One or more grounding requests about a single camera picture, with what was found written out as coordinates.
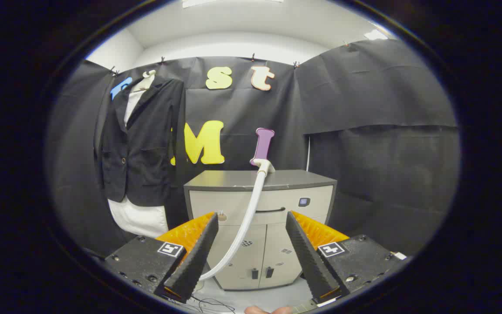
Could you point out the black blazer jacket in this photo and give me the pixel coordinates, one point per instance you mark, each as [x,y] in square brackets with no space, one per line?
[146,148]

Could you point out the small cabinet lock panel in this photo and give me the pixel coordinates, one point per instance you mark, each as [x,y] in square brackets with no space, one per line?
[304,202]

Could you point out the white garment steamer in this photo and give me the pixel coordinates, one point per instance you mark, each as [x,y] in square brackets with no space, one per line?
[253,205]

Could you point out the white plastic hanger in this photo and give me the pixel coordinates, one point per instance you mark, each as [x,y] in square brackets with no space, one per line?
[148,75]

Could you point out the black backdrop cloth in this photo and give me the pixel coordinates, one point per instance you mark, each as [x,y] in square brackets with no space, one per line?
[364,109]

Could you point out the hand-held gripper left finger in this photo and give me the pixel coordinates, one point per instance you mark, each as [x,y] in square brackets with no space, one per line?
[198,253]

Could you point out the white shirt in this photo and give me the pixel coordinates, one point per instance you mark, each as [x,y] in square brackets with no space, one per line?
[140,218]

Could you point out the grey cabinet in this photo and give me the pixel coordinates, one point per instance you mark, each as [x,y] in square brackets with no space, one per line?
[233,179]

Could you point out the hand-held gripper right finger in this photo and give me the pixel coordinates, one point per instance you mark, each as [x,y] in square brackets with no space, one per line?
[307,257]

